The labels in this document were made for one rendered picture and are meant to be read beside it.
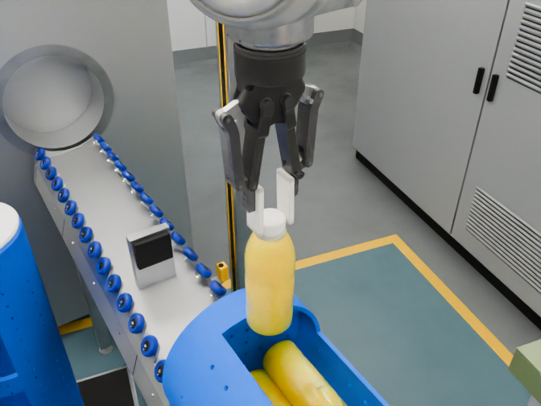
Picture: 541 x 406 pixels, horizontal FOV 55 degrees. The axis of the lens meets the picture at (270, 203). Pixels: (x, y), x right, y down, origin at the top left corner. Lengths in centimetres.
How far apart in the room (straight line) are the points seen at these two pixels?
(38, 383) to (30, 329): 20
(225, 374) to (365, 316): 180
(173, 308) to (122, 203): 49
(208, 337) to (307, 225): 226
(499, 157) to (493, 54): 45
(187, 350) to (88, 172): 110
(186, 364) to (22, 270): 75
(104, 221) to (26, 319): 33
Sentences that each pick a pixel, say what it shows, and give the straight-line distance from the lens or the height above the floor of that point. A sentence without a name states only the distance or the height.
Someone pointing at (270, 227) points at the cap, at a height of 145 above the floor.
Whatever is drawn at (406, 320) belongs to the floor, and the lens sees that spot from 258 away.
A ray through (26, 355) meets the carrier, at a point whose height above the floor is 68.
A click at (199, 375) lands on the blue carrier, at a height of 119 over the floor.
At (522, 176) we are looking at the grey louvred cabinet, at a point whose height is 66.
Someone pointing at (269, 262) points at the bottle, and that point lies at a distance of 67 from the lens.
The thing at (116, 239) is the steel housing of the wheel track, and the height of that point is 93.
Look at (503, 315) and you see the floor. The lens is 275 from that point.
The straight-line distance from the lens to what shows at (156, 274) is 134.
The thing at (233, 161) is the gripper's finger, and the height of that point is 155.
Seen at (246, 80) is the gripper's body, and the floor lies 164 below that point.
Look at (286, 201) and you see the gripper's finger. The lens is 65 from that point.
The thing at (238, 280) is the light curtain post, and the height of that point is 67.
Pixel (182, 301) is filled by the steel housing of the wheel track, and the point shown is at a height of 93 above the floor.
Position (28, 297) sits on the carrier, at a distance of 155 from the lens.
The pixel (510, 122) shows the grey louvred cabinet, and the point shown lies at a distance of 249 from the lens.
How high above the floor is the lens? 184
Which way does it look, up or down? 35 degrees down
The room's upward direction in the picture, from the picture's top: straight up
